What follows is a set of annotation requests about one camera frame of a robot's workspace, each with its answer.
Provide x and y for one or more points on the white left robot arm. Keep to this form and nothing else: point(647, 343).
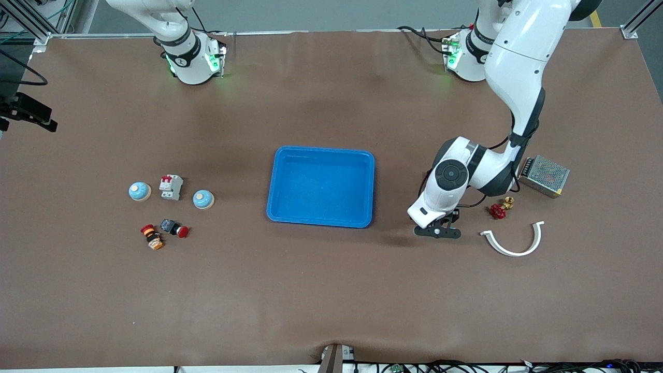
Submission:
point(523, 52)

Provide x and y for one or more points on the blue plastic tray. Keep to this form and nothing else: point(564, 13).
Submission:
point(321, 186)

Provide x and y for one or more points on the metal mesh power supply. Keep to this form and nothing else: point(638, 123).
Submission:
point(546, 177)

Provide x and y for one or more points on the brown camera mount bracket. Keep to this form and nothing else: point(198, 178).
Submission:
point(334, 360)

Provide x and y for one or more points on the white circuit breaker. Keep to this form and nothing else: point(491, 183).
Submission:
point(171, 187)

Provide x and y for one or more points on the blue desk bell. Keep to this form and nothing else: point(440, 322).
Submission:
point(140, 191)
point(203, 199)

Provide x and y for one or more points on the aluminium frame post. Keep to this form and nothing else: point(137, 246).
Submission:
point(641, 18)
point(41, 39)

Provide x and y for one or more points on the white curved plastic clamp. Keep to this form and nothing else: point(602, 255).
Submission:
point(514, 254)

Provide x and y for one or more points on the red orange push button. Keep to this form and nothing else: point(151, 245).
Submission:
point(153, 238)

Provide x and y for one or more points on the red mushroom button black body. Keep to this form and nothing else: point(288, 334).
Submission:
point(174, 228)

